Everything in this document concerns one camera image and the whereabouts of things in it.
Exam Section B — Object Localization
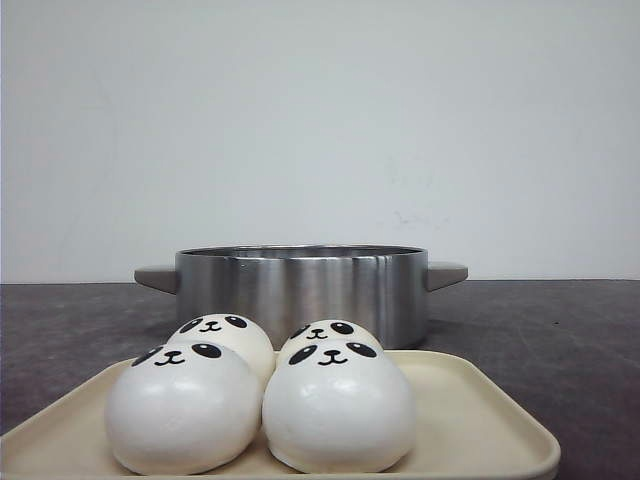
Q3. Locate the beige rectangular tray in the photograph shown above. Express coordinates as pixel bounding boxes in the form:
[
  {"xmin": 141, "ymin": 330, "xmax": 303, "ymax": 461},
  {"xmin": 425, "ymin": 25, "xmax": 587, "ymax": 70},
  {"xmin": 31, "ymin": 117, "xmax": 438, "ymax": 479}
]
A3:
[{"xmin": 1, "ymin": 350, "xmax": 561, "ymax": 479}]

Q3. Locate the stainless steel steamer pot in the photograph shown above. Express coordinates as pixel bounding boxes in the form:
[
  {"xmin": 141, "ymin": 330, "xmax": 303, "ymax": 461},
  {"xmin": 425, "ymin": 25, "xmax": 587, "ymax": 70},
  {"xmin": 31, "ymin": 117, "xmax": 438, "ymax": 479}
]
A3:
[{"xmin": 134, "ymin": 245, "xmax": 468, "ymax": 349}]

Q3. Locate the panda bun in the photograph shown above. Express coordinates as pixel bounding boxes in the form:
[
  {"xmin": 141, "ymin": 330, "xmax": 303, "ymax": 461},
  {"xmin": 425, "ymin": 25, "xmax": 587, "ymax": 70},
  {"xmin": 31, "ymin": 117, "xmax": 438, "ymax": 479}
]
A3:
[
  {"xmin": 104, "ymin": 341, "xmax": 264, "ymax": 475},
  {"xmin": 262, "ymin": 339, "xmax": 417, "ymax": 473},
  {"xmin": 167, "ymin": 313, "xmax": 276, "ymax": 387},
  {"xmin": 276, "ymin": 319, "xmax": 383, "ymax": 367}
]

